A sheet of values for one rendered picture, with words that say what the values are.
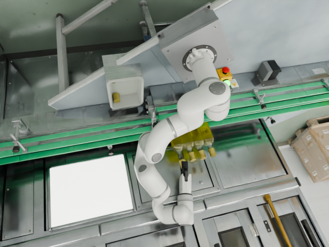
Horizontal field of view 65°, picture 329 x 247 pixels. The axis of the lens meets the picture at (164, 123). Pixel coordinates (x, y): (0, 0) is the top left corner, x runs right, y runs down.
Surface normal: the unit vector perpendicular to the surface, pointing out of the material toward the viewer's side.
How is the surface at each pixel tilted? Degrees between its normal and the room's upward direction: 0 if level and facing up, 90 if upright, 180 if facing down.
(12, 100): 90
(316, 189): 90
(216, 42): 5
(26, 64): 90
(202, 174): 90
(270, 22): 0
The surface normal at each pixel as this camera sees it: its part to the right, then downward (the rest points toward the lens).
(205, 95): -0.11, -0.40
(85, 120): 0.08, -0.52
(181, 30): -0.43, -0.36
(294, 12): 0.24, 0.84
